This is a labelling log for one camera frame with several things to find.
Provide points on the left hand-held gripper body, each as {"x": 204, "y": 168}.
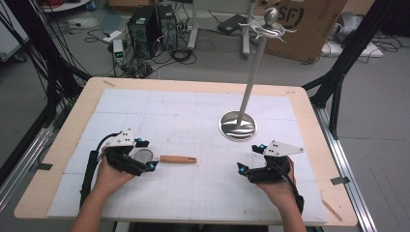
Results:
{"x": 120, "y": 141}

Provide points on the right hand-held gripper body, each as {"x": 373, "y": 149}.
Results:
{"x": 280, "y": 149}

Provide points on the person's left hand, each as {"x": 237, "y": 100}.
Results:
{"x": 108, "y": 179}

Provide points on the person's right hand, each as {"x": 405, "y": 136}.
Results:
{"x": 280, "y": 191}

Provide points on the silver metal hook stand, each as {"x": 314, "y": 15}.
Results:
{"x": 238, "y": 127}

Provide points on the white grid mat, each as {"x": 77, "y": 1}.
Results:
{"x": 180, "y": 112}

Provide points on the grey tape piece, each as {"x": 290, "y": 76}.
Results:
{"x": 340, "y": 180}

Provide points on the black tape piece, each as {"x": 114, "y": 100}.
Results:
{"x": 44, "y": 166}

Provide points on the white box with green light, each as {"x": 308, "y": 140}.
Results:
{"x": 118, "y": 51}

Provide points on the white power strip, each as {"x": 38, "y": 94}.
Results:
{"x": 112, "y": 36}

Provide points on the white stand leg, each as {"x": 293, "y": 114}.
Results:
{"x": 246, "y": 42}
{"x": 193, "y": 29}

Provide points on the large black computer tower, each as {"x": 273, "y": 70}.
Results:
{"x": 141, "y": 30}

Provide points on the slim black computer tower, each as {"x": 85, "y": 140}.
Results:
{"x": 167, "y": 25}

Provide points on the brown cardboard box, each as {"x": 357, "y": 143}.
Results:
{"x": 306, "y": 29}

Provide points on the flat white board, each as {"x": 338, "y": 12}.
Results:
{"x": 354, "y": 51}

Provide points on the flat black device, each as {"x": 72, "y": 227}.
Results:
{"x": 231, "y": 24}

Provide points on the aluminium rail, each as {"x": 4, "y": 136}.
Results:
{"x": 22, "y": 164}
{"x": 341, "y": 161}

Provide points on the black metal frame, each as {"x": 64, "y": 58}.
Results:
{"x": 341, "y": 67}
{"x": 48, "y": 64}

